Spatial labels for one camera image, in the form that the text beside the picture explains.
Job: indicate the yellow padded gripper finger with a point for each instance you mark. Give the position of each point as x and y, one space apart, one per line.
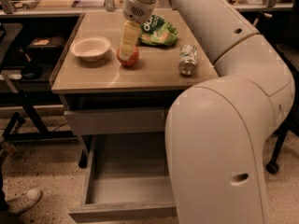
130 35

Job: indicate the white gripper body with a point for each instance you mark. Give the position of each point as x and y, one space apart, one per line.
136 10

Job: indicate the red apple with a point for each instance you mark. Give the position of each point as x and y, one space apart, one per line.
128 61

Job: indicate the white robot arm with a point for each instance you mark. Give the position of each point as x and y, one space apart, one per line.
215 130

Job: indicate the grey drawer cabinet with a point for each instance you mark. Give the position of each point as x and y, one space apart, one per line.
154 81

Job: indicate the grey top drawer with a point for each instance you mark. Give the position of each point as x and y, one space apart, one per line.
110 121

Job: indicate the open grey middle drawer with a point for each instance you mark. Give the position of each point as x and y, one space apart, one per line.
126 179

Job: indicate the green chip bag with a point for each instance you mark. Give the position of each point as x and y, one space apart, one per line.
158 32

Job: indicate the white paper bowl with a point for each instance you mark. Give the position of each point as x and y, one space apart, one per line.
90 48

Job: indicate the silver green soda can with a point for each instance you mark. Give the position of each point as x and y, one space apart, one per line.
188 60

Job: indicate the black box on shelf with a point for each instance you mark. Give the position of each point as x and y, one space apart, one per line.
46 48

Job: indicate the back workbench shelf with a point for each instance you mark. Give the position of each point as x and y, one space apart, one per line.
65 6

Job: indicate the black office chair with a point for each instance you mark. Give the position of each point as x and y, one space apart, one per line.
288 48

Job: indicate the white sneaker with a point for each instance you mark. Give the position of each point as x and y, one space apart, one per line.
24 202

